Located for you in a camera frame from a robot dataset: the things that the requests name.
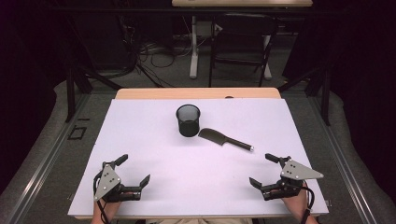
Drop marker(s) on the white table mat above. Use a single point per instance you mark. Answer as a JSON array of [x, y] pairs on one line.
[[155, 140]]

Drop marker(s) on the person's beige trousers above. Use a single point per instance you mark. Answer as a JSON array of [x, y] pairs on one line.
[[199, 221]]

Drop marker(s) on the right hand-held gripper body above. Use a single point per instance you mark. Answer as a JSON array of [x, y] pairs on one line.
[[299, 172]]

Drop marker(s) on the black metal frame stand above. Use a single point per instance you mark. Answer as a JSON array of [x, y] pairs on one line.
[[70, 93], [326, 93]]

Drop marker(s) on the person's right hand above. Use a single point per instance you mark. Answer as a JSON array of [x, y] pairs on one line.
[[297, 205]]

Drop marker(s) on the black folding chair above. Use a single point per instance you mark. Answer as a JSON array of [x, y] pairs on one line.
[[246, 29]]

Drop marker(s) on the black spatula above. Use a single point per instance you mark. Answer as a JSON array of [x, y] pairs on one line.
[[214, 136]]

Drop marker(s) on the wooden desk with white legs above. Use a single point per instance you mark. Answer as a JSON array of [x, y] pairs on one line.
[[243, 3]]

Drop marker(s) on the person's left hand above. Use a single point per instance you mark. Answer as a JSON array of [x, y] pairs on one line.
[[112, 207]]

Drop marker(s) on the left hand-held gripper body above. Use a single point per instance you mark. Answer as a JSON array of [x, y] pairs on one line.
[[107, 182]]

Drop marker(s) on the aluminium floor rail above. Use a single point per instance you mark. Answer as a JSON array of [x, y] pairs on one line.
[[45, 161], [342, 161]]

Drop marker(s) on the black mesh cup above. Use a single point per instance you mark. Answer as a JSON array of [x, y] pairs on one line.
[[188, 126]]

